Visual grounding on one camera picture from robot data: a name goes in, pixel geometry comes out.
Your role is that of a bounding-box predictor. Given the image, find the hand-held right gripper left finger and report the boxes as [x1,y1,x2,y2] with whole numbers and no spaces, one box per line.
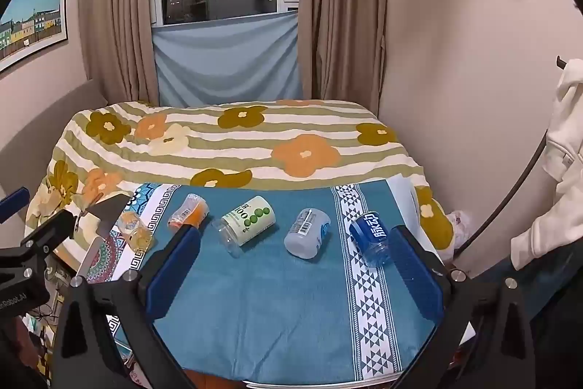
[52,227,201,389]

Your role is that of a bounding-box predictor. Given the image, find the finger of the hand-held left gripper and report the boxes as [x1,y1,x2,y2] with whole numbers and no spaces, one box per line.
[20,193,133,257]
[0,187,31,222]

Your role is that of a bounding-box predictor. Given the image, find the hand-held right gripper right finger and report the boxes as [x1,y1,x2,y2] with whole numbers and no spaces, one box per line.
[389,226,537,389]

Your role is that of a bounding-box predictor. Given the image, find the yellow drink bottle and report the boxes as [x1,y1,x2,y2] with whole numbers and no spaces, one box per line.
[117,211,156,254]

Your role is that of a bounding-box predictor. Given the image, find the orange drink bottle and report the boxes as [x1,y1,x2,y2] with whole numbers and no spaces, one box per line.
[168,193,211,231]

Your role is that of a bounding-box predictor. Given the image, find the dark blue bottle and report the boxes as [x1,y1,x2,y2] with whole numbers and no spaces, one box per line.
[349,211,393,268]

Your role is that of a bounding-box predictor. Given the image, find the green label clear bottle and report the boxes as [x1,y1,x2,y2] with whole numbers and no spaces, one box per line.
[211,195,277,258]

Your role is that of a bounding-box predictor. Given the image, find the grey white-label cup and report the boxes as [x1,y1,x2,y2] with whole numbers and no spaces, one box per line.
[283,208,331,261]

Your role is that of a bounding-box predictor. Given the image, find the mandala patterned cloth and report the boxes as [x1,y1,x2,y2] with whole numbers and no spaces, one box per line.
[77,183,183,286]

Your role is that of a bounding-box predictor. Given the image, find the white plastic bag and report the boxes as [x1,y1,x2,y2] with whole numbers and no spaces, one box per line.
[444,210,477,250]

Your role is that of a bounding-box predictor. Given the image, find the blue towel with patterned stripe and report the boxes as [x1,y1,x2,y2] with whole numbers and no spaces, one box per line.
[107,178,458,386]

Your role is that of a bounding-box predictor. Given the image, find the black curved tube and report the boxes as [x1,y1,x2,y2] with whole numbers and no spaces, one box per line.
[453,125,552,257]

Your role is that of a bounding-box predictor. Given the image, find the dark blue jeans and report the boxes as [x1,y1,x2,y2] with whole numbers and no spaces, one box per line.
[471,243,583,372]

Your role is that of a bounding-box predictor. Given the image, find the striped floral blanket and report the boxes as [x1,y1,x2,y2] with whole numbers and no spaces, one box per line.
[25,98,456,276]

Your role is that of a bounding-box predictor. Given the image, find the white hoodie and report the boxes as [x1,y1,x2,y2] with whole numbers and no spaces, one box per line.
[509,58,583,271]

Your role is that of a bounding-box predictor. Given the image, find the light blue cloth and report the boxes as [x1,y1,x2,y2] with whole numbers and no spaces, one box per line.
[151,10,305,107]

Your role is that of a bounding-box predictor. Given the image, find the beige curtain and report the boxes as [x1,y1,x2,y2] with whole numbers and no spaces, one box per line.
[297,0,388,116]
[77,0,160,106]

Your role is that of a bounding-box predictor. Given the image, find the wall poster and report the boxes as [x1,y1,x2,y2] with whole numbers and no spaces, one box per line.
[0,0,69,73]

